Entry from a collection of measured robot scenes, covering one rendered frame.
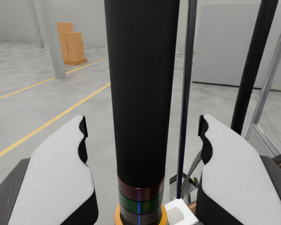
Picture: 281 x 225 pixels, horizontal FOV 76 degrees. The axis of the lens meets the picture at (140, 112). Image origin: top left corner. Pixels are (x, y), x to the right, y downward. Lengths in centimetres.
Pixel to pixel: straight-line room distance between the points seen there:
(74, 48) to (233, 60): 588
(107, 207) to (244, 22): 499
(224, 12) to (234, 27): 45
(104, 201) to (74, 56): 681
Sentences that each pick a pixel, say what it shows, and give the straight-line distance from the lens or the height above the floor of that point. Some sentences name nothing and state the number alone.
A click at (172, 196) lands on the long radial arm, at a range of 80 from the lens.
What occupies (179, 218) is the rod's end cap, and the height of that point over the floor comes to 156.
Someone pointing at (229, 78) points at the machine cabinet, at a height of 23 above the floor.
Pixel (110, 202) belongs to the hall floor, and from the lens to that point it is 216.
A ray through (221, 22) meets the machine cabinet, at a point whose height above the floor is 165.
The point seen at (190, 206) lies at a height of 156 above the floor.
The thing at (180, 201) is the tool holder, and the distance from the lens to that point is 21.
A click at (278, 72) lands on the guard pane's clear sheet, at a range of 149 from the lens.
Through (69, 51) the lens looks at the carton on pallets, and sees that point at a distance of 837.
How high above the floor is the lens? 173
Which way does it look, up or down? 28 degrees down
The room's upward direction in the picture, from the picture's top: straight up
